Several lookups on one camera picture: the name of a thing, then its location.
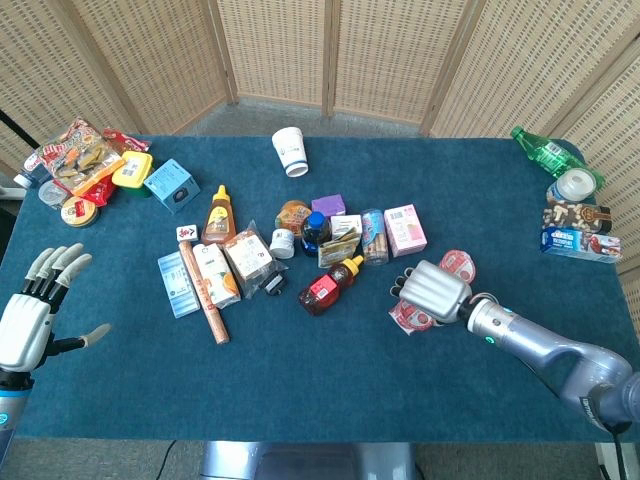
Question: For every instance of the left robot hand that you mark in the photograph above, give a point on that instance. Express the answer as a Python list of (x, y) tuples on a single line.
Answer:
[(22, 330)]

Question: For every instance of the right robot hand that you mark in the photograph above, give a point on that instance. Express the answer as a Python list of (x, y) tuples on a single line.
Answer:
[(435, 290)]

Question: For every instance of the red yogurt cup pack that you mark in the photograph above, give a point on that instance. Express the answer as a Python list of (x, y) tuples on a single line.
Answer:
[(459, 265)]

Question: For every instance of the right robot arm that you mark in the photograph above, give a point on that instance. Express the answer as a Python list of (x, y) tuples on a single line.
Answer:
[(540, 345)]

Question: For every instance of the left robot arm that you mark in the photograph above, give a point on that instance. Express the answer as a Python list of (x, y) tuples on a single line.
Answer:
[(12, 415)]

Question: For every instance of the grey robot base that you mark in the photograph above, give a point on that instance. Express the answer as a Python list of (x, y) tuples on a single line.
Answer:
[(305, 462)]

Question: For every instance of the pink box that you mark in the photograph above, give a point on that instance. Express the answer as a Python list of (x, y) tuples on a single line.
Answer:
[(405, 230)]

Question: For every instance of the yellow sachet pack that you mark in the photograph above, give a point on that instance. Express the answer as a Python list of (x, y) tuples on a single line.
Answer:
[(340, 250)]

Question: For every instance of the large honey bottle red label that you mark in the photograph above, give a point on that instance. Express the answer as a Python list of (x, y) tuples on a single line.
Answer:
[(327, 290)]

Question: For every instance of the small white box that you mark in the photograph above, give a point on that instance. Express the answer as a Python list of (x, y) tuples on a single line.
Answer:
[(347, 224)]

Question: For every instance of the round tin red label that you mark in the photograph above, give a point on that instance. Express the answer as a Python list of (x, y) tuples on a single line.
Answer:
[(79, 212)]

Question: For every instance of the cola bottle blue cap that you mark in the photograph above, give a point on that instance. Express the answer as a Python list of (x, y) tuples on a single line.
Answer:
[(315, 232)]

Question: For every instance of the purple box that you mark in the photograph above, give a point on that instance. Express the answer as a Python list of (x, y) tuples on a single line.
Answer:
[(328, 206)]

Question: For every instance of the clear round container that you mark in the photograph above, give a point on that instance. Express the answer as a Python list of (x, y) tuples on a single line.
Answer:
[(52, 195)]

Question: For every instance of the blue velvet tablecloth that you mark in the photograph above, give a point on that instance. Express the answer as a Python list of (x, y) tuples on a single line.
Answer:
[(320, 380)]

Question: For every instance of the blue cartoon toothpaste box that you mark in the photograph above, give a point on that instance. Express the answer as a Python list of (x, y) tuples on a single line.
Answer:
[(580, 245)]

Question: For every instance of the red snack packet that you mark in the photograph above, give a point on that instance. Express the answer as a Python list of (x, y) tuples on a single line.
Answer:
[(97, 192)]

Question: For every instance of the brown mushroom biscuit box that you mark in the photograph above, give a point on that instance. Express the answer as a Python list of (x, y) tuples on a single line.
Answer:
[(575, 217)]

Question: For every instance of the blue and white bottle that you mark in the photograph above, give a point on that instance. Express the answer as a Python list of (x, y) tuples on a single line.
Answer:
[(32, 172)]

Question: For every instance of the small white jar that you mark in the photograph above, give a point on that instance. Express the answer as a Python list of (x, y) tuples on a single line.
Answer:
[(282, 244)]

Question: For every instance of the black and white plug adapter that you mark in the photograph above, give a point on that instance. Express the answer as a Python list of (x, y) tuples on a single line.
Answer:
[(274, 285)]

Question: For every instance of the light blue flat pack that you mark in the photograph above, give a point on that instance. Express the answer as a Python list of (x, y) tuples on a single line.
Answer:
[(177, 285)]

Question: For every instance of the orange jelly cup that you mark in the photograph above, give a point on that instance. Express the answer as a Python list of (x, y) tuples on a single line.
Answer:
[(290, 215)]

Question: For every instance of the clear jar white lid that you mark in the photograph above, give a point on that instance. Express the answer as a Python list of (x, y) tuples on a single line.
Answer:
[(572, 185)]

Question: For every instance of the green plastic bottle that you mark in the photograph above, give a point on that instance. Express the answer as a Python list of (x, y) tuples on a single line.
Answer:
[(550, 152)]

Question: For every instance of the clear snack bag orange band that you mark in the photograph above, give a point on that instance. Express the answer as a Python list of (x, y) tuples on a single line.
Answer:
[(77, 157)]

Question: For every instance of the long cork-pattern tube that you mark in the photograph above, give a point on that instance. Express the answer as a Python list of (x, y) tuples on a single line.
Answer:
[(205, 295)]

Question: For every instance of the clear bag with pale cake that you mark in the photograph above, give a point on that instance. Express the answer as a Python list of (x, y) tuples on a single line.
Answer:
[(247, 257)]

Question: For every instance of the white tile red print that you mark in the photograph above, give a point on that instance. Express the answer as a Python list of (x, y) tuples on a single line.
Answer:
[(187, 233)]

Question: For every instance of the green container yellow lid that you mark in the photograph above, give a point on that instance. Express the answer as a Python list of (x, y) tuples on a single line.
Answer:
[(132, 170)]

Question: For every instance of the orange juice carton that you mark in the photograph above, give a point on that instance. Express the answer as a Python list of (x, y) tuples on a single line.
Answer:
[(215, 275)]

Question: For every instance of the white paper cup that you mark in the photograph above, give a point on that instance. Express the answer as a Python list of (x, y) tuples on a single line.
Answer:
[(291, 150)]

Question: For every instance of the black pole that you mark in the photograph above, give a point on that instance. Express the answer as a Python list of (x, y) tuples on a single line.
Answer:
[(17, 127)]

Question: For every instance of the blue box with speaker print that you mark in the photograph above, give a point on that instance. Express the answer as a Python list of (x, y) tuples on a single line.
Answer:
[(170, 185)]

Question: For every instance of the red foil packet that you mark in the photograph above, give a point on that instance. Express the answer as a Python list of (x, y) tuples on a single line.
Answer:
[(127, 140)]

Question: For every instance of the small honey bottle yellow label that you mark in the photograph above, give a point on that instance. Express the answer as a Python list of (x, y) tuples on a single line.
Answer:
[(220, 220)]

